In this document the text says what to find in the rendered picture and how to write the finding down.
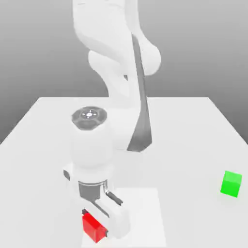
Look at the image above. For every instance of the small red cube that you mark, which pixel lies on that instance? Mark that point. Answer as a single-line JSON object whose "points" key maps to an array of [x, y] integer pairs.
{"points": [[92, 227]]}

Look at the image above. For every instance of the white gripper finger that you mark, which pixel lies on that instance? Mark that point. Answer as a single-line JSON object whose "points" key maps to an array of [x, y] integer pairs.
{"points": [[106, 232], [84, 211]]}

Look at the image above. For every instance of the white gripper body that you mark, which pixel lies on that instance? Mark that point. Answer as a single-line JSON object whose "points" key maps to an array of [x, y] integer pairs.
{"points": [[118, 220]]}

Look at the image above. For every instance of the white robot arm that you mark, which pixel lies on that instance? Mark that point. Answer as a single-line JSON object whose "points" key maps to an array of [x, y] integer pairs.
{"points": [[91, 147]]}

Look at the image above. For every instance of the small green cube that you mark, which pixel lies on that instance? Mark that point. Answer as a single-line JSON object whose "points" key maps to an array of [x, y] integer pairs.
{"points": [[231, 184]]}

